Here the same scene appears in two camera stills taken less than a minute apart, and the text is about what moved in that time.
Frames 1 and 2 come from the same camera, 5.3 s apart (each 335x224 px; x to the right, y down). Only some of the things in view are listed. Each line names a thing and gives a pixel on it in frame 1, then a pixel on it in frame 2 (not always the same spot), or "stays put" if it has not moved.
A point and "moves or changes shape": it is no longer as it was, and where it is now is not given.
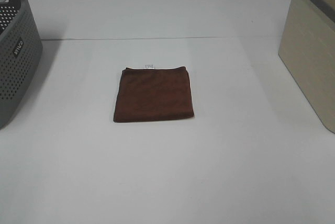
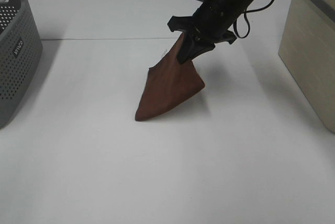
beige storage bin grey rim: [307, 40] stays put
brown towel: [148, 93] moves or changes shape
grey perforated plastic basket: [21, 49] stays put
